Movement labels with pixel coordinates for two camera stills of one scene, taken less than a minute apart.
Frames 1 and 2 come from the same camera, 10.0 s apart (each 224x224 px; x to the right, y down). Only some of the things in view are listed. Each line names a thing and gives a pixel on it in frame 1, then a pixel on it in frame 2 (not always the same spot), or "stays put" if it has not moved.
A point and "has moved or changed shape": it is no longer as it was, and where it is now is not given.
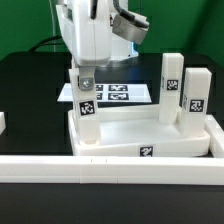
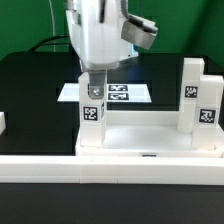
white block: [2, 122] stays put
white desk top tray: [138, 132] has moved or changed shape
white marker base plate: [112, 93] stays put
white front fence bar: [150, 170] stays put
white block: [195, 101] -> [210, 132]
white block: [86, 109] has moved or changed shape
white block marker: [171, 88] -> [192, 69]
